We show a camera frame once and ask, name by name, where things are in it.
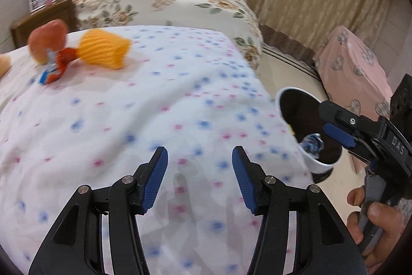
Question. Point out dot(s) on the blue white wrapper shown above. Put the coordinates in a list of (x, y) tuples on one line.
[(313, 145)]

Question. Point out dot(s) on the floral bed quilt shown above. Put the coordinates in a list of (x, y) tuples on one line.
[(231, 17)]

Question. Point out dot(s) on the yellow snack wrapper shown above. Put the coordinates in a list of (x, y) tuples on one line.
[(291, 129)]

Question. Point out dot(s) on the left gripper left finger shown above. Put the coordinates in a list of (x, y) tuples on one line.
[(148, 178)]

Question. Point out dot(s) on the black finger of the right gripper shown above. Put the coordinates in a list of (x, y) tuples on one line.
[(349, 122)]

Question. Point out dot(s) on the red apple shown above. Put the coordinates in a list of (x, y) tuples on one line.
[(49, 36)]

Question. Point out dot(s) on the white dotted bed sheet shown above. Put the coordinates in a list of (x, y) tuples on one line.
[(188, 90)]

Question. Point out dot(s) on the beige teddy bear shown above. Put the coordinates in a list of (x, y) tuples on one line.
[(5, 64)]

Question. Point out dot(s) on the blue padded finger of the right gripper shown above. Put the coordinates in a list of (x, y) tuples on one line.
[(343, 138)]

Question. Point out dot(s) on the pink heart cloth cover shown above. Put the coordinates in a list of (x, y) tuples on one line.
[(352, 76)]

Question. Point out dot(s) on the black white-rimmed trash bin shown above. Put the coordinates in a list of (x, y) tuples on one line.
[(300, 109)]

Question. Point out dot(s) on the right hand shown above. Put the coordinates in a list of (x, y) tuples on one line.
[(388, 218)]

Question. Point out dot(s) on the wooden nightstand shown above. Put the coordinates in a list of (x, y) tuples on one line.
[(63, 10)]

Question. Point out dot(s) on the red blue snack wrapper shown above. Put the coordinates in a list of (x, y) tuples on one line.
[(57, 63)]

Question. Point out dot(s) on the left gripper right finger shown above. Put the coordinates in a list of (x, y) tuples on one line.
[(250, 177)]

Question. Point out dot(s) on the orange foam fruit net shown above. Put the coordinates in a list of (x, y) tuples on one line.
[(103, 48)]

